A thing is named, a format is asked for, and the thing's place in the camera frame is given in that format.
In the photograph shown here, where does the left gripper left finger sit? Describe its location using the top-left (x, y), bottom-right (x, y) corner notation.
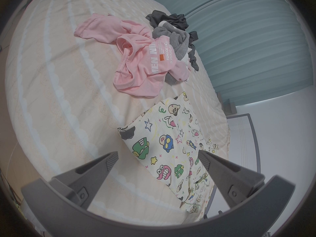
top-left (50, 151), bottom-right (120, 209)

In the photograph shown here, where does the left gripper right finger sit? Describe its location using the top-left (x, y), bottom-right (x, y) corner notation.
top-left (198, 150), bottom-right (265, 208)

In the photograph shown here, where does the white printed pyjama top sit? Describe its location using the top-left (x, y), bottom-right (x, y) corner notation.
top-left (117, 92), bottom-right (220, 213)

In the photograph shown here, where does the bed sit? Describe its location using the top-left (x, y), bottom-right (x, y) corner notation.
top-left (4, 0), bottom-right (261, 223)

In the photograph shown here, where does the pile of clothes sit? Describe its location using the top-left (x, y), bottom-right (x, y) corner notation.
top-left (145, 10), bottom-right (200, 84)

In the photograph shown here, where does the grey bedside table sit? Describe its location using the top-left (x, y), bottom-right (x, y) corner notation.
top-left (217, 93), bottom-right (238, 115)

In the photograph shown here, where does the pink printed T-shirt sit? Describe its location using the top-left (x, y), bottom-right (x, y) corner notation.
top-left (74, 13), bottom-right (192, 99)

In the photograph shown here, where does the blue-green curtain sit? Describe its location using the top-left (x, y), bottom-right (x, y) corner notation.
top-left (123, 0), bottom-right (316, 105)

